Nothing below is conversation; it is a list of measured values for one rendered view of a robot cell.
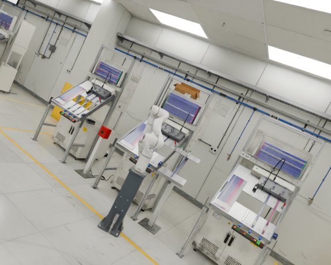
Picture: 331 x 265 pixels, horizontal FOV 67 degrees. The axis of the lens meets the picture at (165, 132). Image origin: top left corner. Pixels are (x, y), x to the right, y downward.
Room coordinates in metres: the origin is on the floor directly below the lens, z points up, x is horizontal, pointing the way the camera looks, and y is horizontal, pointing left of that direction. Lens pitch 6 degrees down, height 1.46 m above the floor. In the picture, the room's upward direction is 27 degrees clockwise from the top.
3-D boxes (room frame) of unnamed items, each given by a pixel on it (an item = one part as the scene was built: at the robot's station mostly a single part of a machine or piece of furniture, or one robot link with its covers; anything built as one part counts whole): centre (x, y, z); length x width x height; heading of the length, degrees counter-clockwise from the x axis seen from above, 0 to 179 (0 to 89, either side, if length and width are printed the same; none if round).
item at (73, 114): (4.17, 1.33, 0.66); 1.01 x 0.73 x 1.31; 155
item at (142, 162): (2.60, 0.07, 0.79); 0.19 x 0.19 x 0.18
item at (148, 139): (2.59, 0.10, 1.00); 0.19 x 0.12 x 0.24; 111
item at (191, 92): (3.92, -0.08, 1.82); 0.68 x 0.30 x 0.20; 65
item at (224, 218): (2.96, -1.31, 0.65); 1.01 x 0.73 x 1.29; 155
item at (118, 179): (3.74, -0.05, 0.31); 0.70 x 0.65 x 0.62; 65
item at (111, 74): (4.37, 1.25, 0.95); 1.35 x 0.82 x 1.90; 155
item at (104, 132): (3.62, 0.80, 0.39); 0.24 x 0.24 x 0.78; 65
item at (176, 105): (3.60, -0.06, 1.52); 0.51 x 0.13 x 0.27; 65
